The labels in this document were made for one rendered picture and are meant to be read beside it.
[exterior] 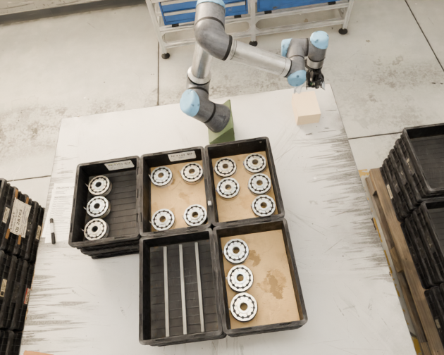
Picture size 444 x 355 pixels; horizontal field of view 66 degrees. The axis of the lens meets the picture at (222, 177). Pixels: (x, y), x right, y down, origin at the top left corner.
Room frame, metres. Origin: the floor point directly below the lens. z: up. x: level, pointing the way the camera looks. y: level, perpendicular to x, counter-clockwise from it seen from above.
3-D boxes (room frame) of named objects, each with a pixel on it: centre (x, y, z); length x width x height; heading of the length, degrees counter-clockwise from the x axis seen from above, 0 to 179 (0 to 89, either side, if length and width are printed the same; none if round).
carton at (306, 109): (1.14, -0.52, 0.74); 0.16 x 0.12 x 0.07; 175
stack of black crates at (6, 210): (1.01, 1.42, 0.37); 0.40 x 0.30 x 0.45; 175
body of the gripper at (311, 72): (1.11, -0.52, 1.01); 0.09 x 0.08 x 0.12; 175
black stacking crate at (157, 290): (0.31, 0.24, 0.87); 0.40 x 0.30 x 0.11; 176
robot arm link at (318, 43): (1.12, -0.52, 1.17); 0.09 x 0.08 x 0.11; 78
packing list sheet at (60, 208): (0.83, 0.80, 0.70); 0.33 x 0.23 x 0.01; 175
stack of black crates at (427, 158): (0.77, -1.17, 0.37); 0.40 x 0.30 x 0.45; 175
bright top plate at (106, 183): (0.84, 0.57, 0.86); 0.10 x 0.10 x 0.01
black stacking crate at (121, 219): (0.73, 0.51, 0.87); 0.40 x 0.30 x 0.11; 176
